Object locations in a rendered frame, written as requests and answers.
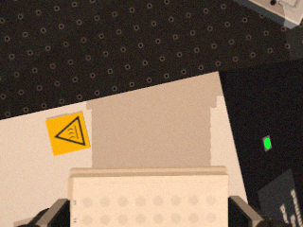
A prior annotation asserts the beige multiwell plate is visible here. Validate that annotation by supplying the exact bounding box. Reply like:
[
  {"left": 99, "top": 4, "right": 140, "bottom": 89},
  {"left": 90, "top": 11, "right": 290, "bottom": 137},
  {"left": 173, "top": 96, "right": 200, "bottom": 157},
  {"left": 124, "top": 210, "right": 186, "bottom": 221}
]
[{"left": 68, "top": 166, "right": 229, "bottom": 227}]

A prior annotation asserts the dark grey base plate with grid of holes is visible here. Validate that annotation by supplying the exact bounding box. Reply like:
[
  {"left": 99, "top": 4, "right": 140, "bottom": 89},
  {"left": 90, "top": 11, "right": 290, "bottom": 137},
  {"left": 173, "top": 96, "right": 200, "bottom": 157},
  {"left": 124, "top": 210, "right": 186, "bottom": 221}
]
[{"left": 0, "top": 0, "right": 303, "bottom": 120}]

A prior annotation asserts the grey benchtop machine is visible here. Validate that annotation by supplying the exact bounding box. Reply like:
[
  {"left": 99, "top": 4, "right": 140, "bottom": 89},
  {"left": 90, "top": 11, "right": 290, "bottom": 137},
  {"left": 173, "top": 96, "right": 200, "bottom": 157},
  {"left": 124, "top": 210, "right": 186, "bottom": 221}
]
[{"left": 0, "top": 59, "right": 303, "bottom": 227}]

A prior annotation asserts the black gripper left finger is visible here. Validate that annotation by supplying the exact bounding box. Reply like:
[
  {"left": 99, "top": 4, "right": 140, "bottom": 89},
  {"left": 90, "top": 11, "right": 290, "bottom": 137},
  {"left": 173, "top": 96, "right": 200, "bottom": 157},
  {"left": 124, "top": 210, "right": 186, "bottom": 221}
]
[{"left": 17, "top": 199, "right": 70, "bottom": 227}]

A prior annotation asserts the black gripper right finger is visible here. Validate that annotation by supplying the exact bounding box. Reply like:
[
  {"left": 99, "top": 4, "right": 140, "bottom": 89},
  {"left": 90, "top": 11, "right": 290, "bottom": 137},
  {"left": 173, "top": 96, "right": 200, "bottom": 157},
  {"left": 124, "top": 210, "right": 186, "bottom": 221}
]
[{"left": 227, "top": 196, "right": 293, "bottom": 227}]

